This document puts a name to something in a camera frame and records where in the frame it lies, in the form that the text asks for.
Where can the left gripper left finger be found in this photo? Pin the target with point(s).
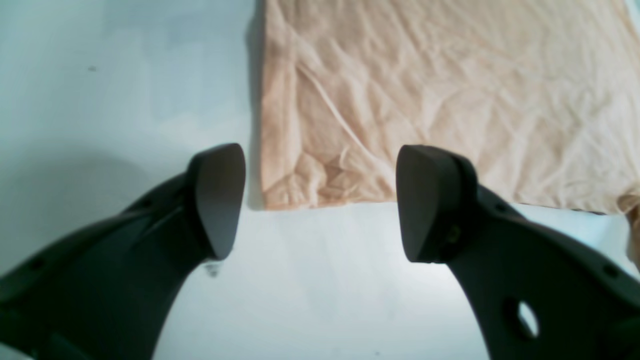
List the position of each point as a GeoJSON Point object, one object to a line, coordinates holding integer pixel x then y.
{"type": "Point", "coordinates": [105, 291]}

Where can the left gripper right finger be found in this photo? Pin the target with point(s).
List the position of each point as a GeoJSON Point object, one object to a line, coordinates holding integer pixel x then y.
{"type": "Point", "coordinates": [537, 294]}

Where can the peach pink T-shirt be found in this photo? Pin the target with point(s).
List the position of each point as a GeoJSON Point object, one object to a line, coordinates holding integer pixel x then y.
{"type": "Point", "coordinates": [542, 96]}

